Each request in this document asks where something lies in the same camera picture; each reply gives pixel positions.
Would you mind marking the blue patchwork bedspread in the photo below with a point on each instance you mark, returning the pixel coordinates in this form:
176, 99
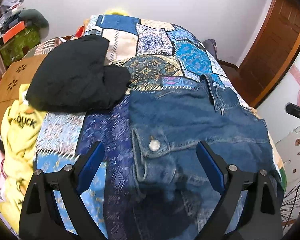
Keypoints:
154, 186

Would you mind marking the pile of clothes clutter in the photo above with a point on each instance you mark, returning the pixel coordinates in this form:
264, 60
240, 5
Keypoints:
9, 15

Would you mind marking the brown cardboard paw box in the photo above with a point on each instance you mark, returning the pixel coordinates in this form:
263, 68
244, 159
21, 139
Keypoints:
18, 73

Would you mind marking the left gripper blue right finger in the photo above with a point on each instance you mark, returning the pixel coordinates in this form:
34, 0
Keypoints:
213, 165

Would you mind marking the black garment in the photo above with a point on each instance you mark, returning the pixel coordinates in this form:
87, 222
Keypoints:
73, 78

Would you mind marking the green patterned storage box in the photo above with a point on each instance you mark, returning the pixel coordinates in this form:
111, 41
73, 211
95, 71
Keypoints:
18, 46

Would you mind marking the orange box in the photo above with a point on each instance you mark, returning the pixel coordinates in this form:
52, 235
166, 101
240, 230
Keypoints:
13, 31

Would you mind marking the yellow duck hoodie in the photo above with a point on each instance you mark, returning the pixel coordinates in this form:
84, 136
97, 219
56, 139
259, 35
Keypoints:
20, 127

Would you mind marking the yellow curved pillow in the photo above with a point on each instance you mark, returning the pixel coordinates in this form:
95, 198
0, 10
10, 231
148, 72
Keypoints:
116, 11

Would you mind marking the brown wooden door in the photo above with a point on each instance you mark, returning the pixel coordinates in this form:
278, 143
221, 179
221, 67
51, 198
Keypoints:
273, 51

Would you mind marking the dark green cushion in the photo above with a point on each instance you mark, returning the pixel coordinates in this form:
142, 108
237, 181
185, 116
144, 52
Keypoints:
32, 17

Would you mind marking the purple grey backpack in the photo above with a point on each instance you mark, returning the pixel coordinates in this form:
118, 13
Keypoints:
211, 46

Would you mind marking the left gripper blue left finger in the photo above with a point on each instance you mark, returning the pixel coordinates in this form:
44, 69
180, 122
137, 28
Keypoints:
87, 166

